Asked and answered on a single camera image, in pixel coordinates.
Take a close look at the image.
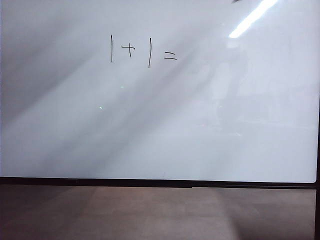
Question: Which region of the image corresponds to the white whiteboard with black frame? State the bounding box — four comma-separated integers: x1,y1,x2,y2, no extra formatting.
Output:
0,0,320,189

